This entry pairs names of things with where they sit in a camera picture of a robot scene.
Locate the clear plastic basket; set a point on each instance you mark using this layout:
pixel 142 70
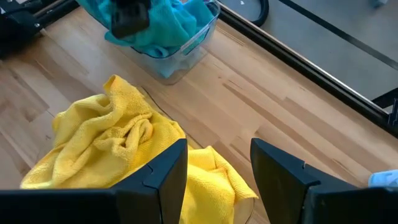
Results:
pixel 245 211

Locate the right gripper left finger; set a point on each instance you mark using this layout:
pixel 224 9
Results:
pixel 155 193

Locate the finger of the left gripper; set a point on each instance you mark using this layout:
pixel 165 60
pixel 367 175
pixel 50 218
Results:
pixel 122 18
pixel 141 17

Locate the yellow microfiber towel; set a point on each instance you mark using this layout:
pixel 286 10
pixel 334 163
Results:
pixel 102 140
pixel 211 193

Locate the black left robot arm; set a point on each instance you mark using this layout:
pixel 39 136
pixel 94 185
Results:
pixel 18 28

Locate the black aluminium table frame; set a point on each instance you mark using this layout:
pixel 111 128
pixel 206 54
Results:
pixel 311 74

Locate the blue microfiber towel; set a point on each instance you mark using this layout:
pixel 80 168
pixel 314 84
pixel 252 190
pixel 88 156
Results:
pixel 168 68
pixel 168 28
pixel 96 12

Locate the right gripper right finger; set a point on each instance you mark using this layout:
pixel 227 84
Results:
pixel 286 193

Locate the teal cloth behind bin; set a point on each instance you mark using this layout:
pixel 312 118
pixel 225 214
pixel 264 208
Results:
pixel 186 62

